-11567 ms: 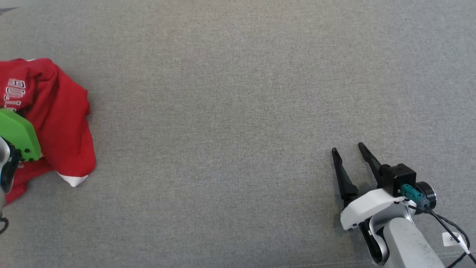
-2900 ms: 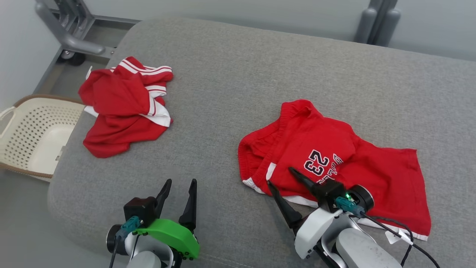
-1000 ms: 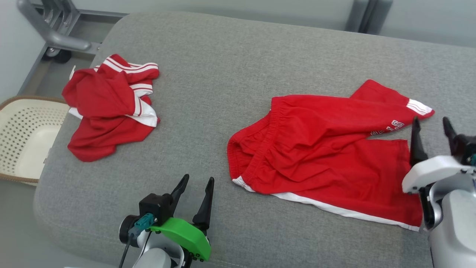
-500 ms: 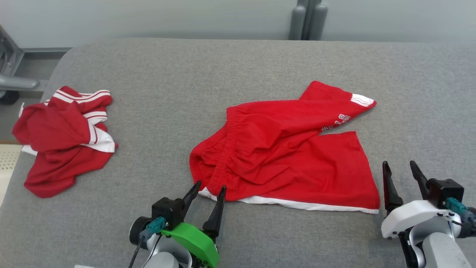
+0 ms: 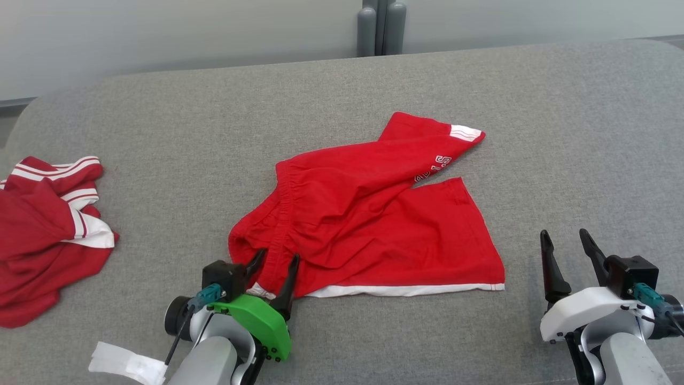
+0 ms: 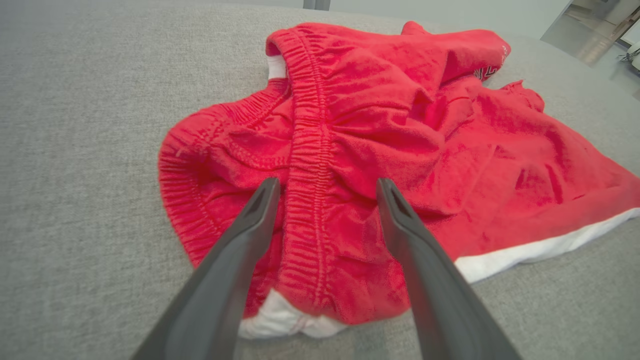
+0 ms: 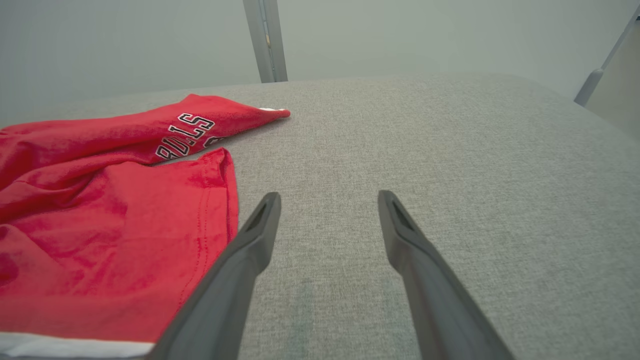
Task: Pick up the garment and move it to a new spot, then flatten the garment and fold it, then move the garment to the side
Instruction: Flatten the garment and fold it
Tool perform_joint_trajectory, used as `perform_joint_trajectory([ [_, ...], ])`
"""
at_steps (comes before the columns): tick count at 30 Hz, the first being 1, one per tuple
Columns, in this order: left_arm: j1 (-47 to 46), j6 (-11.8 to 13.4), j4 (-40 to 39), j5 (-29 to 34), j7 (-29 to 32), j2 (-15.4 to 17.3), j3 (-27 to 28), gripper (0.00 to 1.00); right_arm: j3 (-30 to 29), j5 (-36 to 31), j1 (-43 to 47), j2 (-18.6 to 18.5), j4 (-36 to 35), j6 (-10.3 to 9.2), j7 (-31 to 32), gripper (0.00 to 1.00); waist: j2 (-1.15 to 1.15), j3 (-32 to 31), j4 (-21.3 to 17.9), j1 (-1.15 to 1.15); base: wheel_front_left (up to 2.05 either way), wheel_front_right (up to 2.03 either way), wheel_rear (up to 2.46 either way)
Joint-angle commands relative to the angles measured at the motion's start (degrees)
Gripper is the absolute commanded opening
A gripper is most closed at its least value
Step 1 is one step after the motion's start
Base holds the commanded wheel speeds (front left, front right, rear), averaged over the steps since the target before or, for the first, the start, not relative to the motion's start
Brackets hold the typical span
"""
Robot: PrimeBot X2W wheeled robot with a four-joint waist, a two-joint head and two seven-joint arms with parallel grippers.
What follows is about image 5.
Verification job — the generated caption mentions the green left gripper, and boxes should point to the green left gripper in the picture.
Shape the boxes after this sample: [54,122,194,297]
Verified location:
[207,248,300,361]

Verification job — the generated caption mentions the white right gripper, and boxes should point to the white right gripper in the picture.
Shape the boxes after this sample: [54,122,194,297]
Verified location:
[540,228,655,343]

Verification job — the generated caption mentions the red Bulls shorts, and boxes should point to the red Bulls shorts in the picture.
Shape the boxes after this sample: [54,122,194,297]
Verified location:
[228,111,506,299]

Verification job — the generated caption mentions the red Bulls jersey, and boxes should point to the red Bulls jersey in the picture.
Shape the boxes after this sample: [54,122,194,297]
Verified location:
[0,156,119,328]

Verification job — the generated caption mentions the white paper tag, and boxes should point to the white paper tag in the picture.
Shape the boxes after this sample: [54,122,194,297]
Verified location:
[88,341,167,385]

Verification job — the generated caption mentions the light grey partition panel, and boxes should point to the light grey partition panel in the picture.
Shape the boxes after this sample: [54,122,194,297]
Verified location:
[401,0,684,54]
[0,0,364,110]

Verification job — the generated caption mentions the black right cable teal plug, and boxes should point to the black right cable teal plug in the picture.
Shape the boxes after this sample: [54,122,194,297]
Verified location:
[632,283,684,336]

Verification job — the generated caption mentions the grey partition post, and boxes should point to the grey partition post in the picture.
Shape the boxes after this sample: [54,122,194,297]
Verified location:
[376,0,407,56]
[357,0,378,57]

